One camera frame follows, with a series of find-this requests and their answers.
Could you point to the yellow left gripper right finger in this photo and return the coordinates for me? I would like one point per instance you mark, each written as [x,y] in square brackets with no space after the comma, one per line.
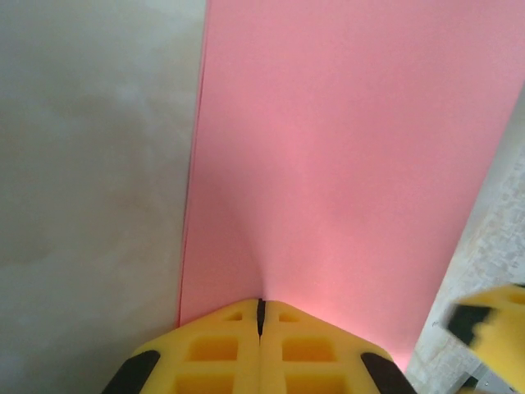
[303,361]

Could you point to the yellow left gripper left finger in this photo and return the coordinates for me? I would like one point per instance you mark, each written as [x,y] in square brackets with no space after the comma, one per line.
[221,361]

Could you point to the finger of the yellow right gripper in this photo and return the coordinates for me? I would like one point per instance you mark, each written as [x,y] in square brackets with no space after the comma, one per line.
[504,320]

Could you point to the pink cloth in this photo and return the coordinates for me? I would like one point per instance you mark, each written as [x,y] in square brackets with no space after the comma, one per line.
[328,143]

